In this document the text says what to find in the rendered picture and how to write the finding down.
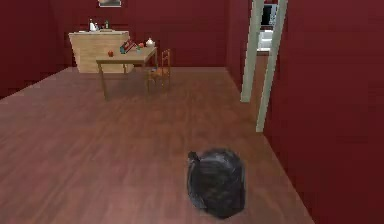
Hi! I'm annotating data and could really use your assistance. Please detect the wooden chair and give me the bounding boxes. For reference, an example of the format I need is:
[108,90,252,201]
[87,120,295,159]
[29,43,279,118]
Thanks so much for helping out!
[147,48,172,93]

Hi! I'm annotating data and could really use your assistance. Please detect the wooden dining table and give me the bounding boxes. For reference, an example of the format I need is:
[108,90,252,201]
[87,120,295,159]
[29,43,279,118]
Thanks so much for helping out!
[95,46,158,102]

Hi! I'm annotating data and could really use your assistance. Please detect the red and teal book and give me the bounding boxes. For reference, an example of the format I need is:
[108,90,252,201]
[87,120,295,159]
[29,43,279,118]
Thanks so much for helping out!
[119,38,138,55]

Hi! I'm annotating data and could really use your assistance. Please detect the white kitchen cupboard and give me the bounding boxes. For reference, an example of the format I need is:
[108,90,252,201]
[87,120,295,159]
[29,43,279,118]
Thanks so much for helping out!
[257,29,274,52]

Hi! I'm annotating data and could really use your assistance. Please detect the light wooden counter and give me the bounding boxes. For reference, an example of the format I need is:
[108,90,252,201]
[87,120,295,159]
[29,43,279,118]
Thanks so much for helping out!
[68,30,135,74]

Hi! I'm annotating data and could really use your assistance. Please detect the white kettle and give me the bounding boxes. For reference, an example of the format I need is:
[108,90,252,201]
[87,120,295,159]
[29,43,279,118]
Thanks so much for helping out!
[88,18,100,33]

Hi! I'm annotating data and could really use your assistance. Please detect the pale green door frame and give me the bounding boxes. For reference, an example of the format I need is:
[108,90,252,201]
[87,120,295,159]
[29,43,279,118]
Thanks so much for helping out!
[240,0,289,133]

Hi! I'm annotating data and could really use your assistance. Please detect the framed wall picture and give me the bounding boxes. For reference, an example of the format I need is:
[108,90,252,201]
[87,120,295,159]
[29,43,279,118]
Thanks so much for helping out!
[97,0,122,8]

